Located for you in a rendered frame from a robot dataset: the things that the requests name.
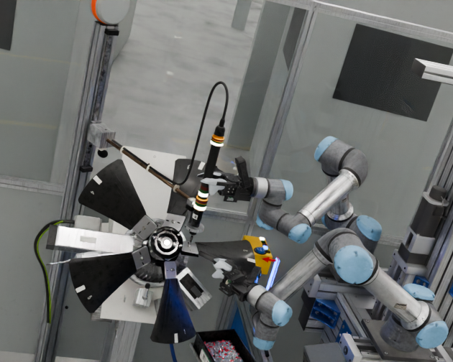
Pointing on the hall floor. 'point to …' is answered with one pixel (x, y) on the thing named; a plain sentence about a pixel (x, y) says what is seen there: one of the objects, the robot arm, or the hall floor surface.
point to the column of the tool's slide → (74, 190)
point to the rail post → (231, 314)
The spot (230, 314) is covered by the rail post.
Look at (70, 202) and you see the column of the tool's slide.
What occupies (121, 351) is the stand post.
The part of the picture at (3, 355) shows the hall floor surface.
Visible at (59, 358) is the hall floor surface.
